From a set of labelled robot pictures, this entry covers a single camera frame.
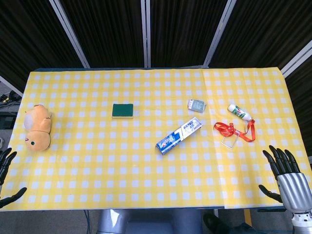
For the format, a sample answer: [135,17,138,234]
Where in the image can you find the crumpled silver foil packet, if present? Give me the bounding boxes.
[187,98,207,113]

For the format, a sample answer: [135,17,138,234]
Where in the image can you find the green yellow sponge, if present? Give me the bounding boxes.
[112,103,134,120]

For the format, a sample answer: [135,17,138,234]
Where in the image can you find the yellow white checkered tablecloth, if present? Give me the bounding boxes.
[202,67,312,210]
[0,69,228,212]

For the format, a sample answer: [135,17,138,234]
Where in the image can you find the orange plush toy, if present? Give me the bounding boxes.
[23,103,53,152]

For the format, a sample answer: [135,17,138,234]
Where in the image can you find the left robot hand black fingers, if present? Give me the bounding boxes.
[0,147,27,209]

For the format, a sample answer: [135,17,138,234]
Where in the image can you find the small white green bottle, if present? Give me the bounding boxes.
[228,104,253,122]

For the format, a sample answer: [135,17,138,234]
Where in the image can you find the blue white toothpaste box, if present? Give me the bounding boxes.
[156,117,203,155]

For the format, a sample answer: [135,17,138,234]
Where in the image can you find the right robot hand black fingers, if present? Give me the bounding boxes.
[258,145,312,216]

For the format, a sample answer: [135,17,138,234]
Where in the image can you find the red lanyard strap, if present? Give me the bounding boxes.
[214,118,256,142]

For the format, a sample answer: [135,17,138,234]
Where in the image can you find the black floor cables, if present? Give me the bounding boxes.
[0,90,22,108]

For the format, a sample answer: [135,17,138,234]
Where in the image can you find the clear badge holder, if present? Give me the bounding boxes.
[221,126,241,149]

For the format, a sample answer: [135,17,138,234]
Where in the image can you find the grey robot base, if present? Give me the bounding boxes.
[97,209,203,234]

